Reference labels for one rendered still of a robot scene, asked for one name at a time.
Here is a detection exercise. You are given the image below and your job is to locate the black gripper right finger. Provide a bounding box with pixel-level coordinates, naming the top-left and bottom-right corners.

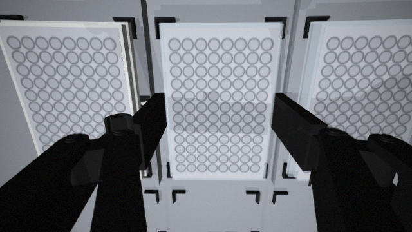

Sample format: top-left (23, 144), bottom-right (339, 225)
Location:
top-left (271, 93), bottom-right (412, 232)

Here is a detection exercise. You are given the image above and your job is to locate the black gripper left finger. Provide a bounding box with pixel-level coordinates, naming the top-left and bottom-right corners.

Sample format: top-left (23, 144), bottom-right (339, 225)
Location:
top-left (0, 93), bottom-right (167, 232)

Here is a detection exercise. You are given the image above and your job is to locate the grey deck plate with bays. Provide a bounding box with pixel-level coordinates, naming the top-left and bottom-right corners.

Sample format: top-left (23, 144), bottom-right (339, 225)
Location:
top-left (0, 45), bottom-right (268, 232)

